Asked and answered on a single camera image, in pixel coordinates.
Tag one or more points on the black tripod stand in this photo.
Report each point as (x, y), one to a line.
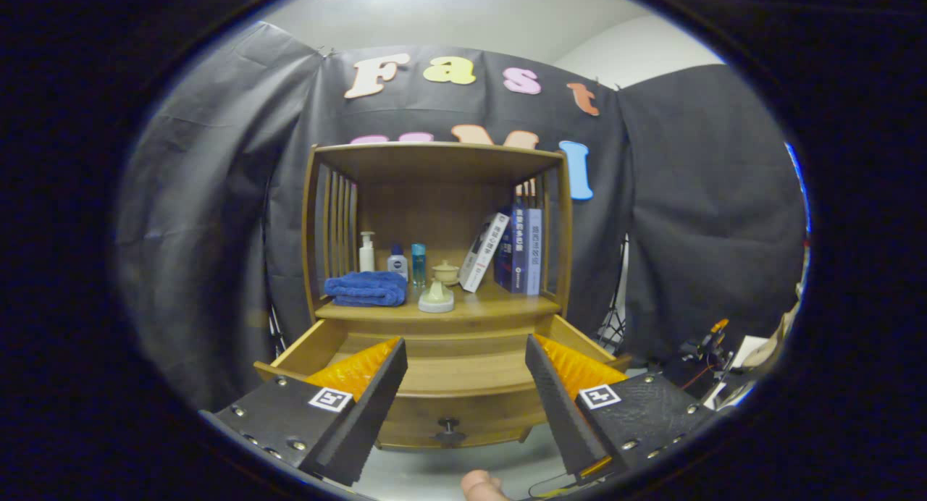
(614, 313)

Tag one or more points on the wooden cabinet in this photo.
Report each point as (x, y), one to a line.
(427, 211)

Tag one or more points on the blue folded towel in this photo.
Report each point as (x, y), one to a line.
(366, 289)

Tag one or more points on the white book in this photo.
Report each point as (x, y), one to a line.
(484, 253)

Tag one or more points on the black backdrop cloth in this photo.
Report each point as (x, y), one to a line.
(217, 233)

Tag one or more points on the white pump bottle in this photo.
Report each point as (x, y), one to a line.
(367, 256)

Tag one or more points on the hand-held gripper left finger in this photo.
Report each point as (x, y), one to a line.
(376, 400)

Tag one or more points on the pale blue book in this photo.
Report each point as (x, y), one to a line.
(533, 251)

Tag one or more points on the wooden drawer with black knob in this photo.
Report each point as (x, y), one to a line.
(492, 414)

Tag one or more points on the white bottle with blue cap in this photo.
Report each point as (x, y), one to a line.
(397, 264)

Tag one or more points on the white paper sheet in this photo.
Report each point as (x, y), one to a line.
(746, 349)

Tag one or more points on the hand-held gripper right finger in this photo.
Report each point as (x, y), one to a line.
(558, 407)

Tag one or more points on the black device with orange part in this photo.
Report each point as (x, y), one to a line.
(706, 349)

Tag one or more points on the wooden countertop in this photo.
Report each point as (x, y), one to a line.
(500, 302)

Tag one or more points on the dark blue book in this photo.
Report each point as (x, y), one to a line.
(510, 251)

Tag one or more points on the clear blue bottle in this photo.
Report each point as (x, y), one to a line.
(418, 266)

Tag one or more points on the beige lidded teacup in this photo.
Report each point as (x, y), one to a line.
(445, 271)

